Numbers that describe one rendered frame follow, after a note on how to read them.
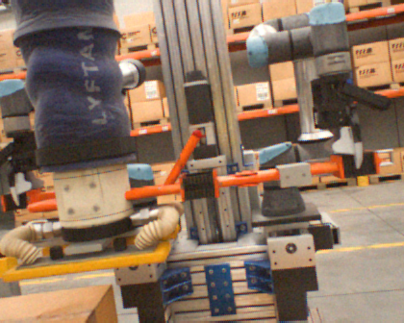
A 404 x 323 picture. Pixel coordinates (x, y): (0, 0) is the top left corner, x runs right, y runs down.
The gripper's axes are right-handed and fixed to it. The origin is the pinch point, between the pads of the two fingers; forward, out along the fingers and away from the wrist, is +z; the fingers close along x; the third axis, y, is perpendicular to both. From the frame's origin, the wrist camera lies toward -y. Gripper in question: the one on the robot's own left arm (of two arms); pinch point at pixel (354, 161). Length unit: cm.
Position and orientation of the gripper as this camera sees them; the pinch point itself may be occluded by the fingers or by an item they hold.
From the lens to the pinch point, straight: 104.8
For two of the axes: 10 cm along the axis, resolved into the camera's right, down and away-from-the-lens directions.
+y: -9.9, 1.4, 0.9
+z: 1.4, 9.9, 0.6
